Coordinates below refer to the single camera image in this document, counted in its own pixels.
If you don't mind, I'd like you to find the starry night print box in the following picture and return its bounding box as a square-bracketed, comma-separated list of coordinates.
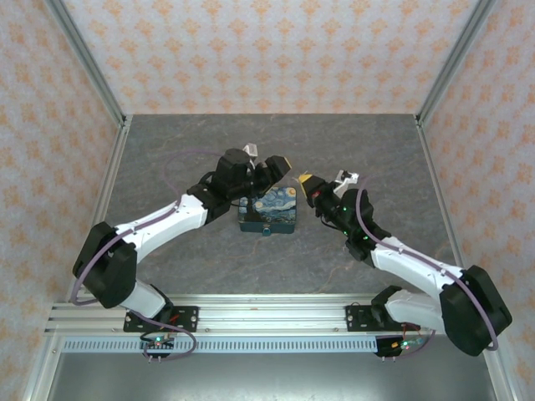
[237, 186, 298, 236]

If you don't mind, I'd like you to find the grey metal shelf sheet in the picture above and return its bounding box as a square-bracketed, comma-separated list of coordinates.
[45, 353, 498, 401]

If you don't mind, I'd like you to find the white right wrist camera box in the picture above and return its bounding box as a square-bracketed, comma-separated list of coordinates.
[333, 169, 360, 196]

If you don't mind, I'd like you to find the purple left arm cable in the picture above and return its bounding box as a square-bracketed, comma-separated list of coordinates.
[69, 149, 225, 362]

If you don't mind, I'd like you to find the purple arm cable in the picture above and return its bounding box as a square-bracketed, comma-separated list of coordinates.
[354, 177, 501, 360]
[69, 149, 225, 362]

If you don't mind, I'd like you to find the aluminium table side rail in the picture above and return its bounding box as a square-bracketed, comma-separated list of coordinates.
[66, 120, 133, 302]
[415, 119, 476, 300]

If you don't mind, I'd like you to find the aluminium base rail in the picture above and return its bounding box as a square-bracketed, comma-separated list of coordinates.
[44, 293, 502, 335]

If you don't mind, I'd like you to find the grey slotted cable duct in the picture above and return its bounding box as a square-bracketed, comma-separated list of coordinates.
[62, 337, 378, 354]

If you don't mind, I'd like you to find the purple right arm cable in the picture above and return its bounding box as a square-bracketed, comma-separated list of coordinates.
[354, 177, 501, 360]

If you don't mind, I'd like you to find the aluminium frame post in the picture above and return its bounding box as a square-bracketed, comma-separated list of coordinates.
[415, 0, 498, 126]
[43, 0, 129, 126]

